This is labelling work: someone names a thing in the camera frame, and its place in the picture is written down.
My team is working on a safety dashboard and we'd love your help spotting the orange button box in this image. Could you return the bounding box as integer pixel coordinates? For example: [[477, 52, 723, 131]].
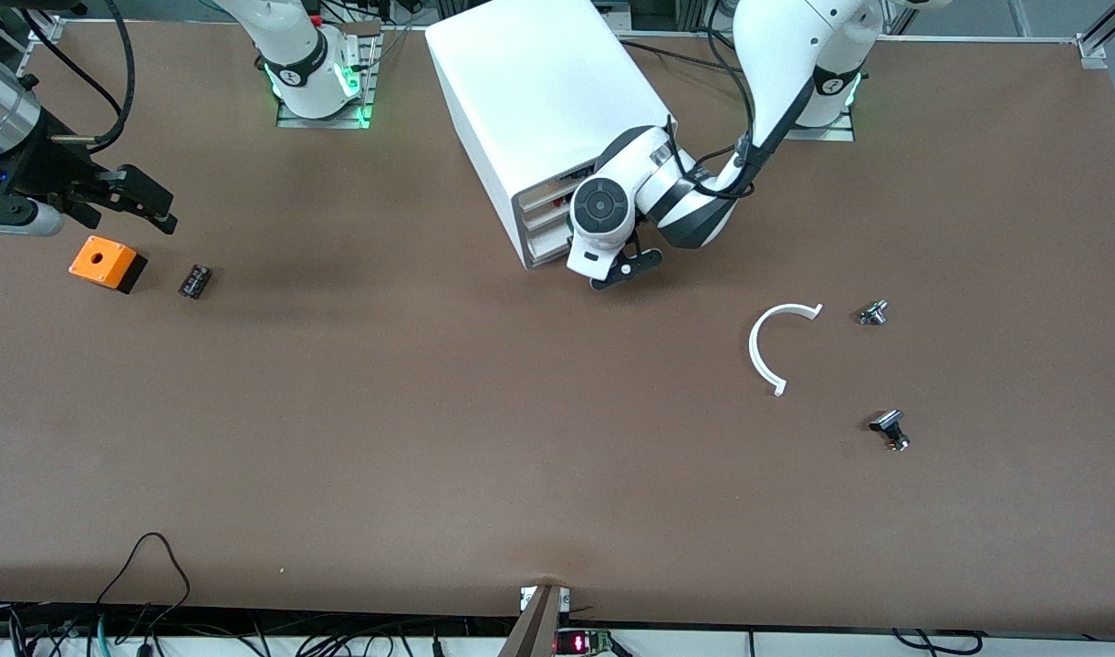
[[68, 235, 149, 295]]

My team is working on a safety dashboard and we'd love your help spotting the white drawer cabinet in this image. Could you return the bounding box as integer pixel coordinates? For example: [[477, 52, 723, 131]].
[[425, 0, 680, 271]]

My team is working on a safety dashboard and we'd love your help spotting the white curved plastic arc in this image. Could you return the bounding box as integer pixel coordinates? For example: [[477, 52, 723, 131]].
[[748, 302, 824, 398]]

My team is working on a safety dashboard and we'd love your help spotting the black red display device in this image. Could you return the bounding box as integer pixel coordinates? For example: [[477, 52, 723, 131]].
[[556, 628, 615, 657]]

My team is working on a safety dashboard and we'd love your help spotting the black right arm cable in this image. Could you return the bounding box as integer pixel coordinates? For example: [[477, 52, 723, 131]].
[[19, 0, 138, 152]]

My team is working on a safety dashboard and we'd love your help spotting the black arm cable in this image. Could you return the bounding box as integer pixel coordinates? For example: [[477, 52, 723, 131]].
[[665, 0, 770, 200], [19, 0, 138, 152]]

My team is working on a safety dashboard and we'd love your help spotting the aluminium frame profile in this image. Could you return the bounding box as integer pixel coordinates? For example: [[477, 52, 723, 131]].
[[0, 0, 66, 56], [1076, 0, 1115, 70]]

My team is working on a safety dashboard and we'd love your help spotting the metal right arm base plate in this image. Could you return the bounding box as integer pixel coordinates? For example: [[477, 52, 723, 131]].
[[276, 23, 378, 130]]

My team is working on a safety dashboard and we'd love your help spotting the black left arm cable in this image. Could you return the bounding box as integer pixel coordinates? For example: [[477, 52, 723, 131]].
[[665, 0, 770, 200]]

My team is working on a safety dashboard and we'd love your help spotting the black table cable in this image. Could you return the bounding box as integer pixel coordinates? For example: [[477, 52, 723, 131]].
[[621, 40, 750, 76]]

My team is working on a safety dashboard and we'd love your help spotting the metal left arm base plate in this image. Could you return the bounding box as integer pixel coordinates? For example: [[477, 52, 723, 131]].
[[784, 114, 857, 141]]

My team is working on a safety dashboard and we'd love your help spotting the thin black looped cable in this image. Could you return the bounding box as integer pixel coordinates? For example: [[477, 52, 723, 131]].
[[95, 532, 192, 632]]

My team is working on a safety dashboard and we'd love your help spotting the black silver key switch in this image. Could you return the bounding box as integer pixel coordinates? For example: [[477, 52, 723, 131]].
[[869, 410, 912, 453]]

